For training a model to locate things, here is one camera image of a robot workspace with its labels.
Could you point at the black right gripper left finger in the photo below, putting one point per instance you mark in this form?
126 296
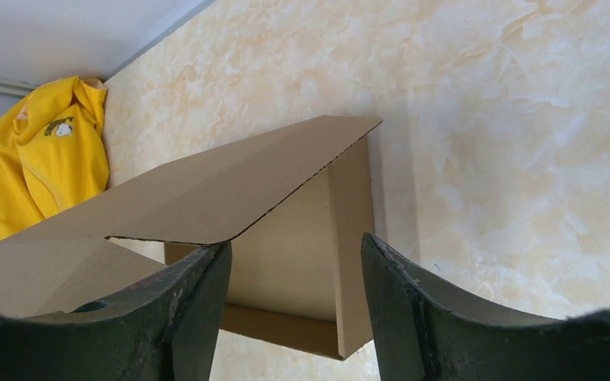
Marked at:
164 327

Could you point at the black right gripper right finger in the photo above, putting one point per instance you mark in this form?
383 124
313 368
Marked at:
427 328

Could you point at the brown cardboard box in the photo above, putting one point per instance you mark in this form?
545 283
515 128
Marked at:
293 202

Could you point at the yellow jacket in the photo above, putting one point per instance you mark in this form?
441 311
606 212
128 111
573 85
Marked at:
52 156

